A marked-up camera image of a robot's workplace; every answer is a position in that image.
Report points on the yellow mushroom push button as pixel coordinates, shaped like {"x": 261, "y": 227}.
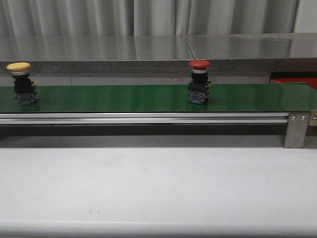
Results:
{"x": 24, "y": 88}

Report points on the right grey steel shelf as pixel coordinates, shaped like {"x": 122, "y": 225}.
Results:
{"x": 257, "y": 53}

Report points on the grey steel shelf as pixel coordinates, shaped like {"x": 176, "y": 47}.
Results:
{"x": 257, "y": 53}
{"x": 53, "y": 55}

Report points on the left grey steel shelf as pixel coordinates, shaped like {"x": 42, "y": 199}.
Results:
{"x": 53, "y": 55}

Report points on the green conveyor belt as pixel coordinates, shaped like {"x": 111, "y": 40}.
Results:
{"x": 165, "y": 98}

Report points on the red plastic bin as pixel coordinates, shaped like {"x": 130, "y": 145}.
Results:
{"x": 309, "y": 78}

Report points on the grey pleated curtain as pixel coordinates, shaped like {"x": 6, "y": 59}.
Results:
{"x": 145, "y": 17}

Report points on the steel conveyor support bracket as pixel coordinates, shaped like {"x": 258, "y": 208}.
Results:
{"x": 296, "y": 130}

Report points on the aluminium conveyor side rail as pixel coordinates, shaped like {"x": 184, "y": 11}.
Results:
{"x": 142, "y": 118}

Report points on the conveyor end bracket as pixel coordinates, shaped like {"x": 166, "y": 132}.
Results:
{"x": 312, "y": 124}

